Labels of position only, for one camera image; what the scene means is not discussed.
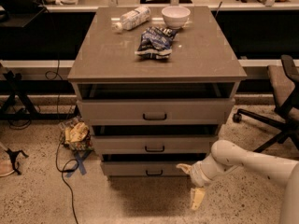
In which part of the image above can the blue tape cross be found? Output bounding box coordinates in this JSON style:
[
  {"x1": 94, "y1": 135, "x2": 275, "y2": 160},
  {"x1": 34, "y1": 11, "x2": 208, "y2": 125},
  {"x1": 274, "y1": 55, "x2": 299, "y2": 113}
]
[{"x1": 65, "y1": 150, "x2": 92, "y2": 177}]

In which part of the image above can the grey drawer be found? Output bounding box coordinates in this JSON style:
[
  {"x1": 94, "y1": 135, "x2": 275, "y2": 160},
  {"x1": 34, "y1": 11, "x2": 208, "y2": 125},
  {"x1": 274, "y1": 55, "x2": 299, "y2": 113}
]
[
  {"x1": 78, "y1": 99, "x2": 235, "y2": 125},
  {"x1": 92, "y1": 135, "x2": 218, "y2": 154},
  {"x1": 101, "y1": 161, "x2": 185, "y2": 176}
]

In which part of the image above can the black office chair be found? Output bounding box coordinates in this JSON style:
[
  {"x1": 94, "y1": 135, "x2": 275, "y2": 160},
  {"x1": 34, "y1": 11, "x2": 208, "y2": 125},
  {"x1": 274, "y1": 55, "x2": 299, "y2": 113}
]
[{"x1": 233, "y1": 55, "x2": 299, "y2": 153}]

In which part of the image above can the black tripod with white part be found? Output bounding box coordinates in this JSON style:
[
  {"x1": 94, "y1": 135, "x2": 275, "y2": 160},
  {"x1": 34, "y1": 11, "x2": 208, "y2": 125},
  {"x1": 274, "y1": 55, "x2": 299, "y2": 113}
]
[{"x1": 0, "y1": 142, "x2": 28, "y2": 175}]

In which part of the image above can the black floor cable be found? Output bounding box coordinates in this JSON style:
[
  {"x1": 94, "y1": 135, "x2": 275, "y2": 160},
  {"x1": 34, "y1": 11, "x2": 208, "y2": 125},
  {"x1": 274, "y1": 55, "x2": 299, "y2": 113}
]
[{"x1": 44, "y1": 59, "x2": 80, "y2": 224}]

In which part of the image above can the grey drawer cabinet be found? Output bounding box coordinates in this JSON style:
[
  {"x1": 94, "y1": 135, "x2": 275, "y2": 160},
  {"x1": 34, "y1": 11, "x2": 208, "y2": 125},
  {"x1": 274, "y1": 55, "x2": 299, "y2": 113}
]
[{"x1": 68, "y1": 7, "x2": 247, "y2": 164}]

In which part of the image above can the clear plastic water bottle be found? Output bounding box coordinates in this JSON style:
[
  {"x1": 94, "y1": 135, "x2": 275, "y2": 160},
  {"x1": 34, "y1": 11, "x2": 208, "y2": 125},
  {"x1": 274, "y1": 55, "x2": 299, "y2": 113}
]
[{"x1": 112, "y1": 7, "x2": 150, "y2": 32}]

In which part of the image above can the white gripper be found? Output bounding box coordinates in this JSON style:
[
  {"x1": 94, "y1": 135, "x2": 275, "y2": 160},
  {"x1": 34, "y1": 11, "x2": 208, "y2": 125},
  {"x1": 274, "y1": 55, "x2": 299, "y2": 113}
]
[{"x1": 177, "y1": 161, "x2": 211, "y2": 210}]

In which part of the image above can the grey top drawer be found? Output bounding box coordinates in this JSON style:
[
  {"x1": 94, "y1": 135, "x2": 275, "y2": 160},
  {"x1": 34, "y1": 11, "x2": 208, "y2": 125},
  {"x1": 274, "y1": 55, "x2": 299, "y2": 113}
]
[{"x1": 78, "y1": 99, "x2": 235, "y2": 125}]

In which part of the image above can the grey middle drawer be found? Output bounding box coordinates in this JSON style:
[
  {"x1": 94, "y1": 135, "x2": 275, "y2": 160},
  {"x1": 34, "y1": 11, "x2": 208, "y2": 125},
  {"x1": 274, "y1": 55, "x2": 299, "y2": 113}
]
[{"x1": 92, "y1": 135, "x2": 218, "y2": 154}]

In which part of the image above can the blue chip bag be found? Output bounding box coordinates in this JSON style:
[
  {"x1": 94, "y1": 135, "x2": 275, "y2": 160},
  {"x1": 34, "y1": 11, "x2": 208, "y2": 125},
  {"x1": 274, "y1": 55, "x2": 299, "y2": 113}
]
[{"x1": 135, "y1": 26, "x2": 178, "y2": 60}]

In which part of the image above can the grey bottom drawer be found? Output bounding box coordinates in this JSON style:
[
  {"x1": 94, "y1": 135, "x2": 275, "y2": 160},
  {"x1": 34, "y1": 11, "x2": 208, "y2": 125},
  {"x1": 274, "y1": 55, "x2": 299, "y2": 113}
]
[{"x1": 101, "y1": 161, "x2": 185, "y2": 176}]

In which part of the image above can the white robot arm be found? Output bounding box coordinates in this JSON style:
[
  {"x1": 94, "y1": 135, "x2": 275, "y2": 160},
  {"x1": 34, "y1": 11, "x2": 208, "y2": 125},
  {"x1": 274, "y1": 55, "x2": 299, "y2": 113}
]
[{"x1": 177, "y1": 140, "x2": 299, "y2": 224}]

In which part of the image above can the white bowl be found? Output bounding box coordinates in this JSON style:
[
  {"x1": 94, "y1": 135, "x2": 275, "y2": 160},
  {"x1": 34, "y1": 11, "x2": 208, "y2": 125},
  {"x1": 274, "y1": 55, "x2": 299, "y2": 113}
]
[{"x1": 162, "y1": 6, "x2": 191, "y2": 29}]

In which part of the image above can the black stand frame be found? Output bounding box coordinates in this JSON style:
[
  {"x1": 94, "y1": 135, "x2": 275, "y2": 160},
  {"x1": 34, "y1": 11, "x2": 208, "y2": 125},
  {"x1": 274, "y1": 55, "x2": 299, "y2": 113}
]
[{"x1": 0, "y1": 65, "x2": 79, "y2": 120}]

